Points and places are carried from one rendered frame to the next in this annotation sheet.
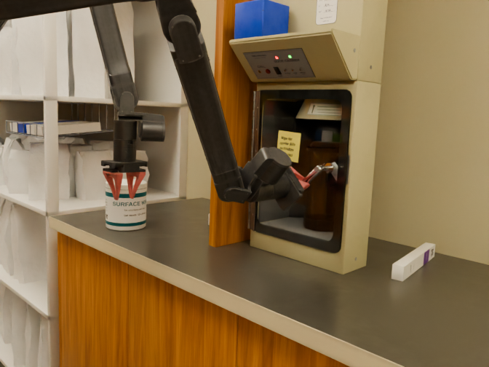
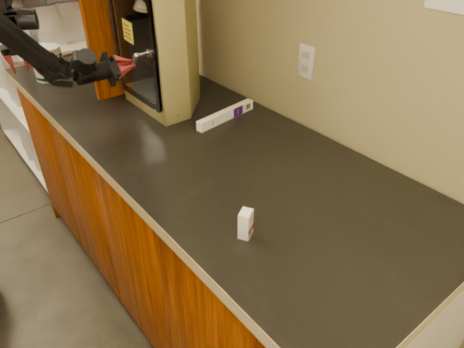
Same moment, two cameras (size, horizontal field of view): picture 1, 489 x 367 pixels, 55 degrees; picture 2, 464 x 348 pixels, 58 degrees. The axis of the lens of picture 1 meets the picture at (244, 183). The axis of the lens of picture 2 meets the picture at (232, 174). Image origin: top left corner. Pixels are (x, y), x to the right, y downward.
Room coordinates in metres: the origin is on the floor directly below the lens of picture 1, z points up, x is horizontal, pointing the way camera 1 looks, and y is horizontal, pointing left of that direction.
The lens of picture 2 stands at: (-0.20, -0.66, 1.65)
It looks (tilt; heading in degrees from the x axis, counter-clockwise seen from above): 34 degrees down; 7
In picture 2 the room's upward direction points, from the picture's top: straight up
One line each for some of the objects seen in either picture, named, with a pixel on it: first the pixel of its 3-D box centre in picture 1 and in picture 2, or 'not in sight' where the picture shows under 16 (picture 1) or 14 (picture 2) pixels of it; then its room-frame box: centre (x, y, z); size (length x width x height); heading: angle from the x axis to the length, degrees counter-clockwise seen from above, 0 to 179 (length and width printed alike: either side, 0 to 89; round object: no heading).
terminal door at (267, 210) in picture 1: (295, 167); (134, 47); (1.22, -0.13, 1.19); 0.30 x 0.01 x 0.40; 45
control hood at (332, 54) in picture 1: (289, 59); not in sight; (1.19, -0.10, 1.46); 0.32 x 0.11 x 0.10; 46
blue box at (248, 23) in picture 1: (261, 22); not in sight; (1.26, -0.03, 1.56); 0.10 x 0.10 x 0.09; 46
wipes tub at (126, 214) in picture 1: (126, 204); (47, 63); (1.51, 0.38, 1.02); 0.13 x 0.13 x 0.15
